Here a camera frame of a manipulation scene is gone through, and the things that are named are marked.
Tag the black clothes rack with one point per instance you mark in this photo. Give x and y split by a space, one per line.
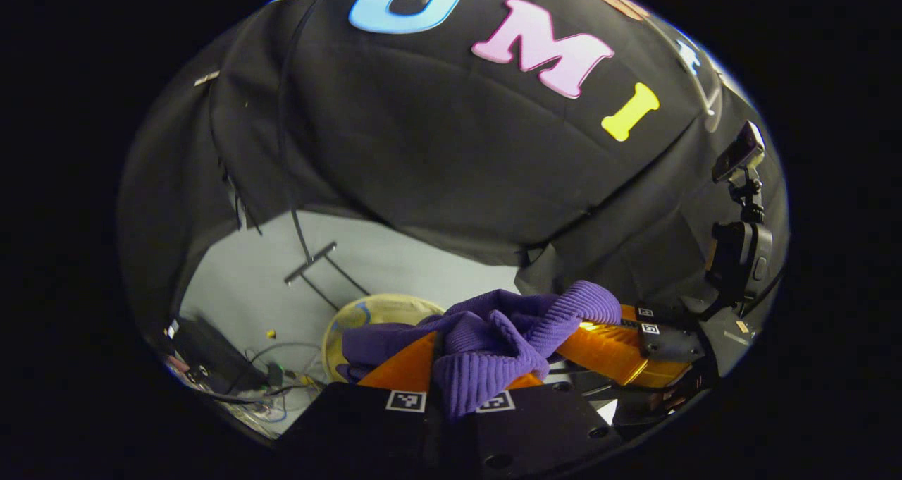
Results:
310 261

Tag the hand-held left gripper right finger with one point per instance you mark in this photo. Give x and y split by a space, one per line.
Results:
542 431

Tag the purple knit jacket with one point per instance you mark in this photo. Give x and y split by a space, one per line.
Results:
486 346

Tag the white backdrop clip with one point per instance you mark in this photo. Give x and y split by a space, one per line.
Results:
207 78

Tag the yellow laundry hamper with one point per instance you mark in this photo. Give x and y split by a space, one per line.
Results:
380 311

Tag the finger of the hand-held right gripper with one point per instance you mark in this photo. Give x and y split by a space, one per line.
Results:
669 342
669 316

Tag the black equipment box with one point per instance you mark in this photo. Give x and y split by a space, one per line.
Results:
211 357

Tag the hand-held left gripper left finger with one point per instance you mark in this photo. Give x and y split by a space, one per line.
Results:
366 438

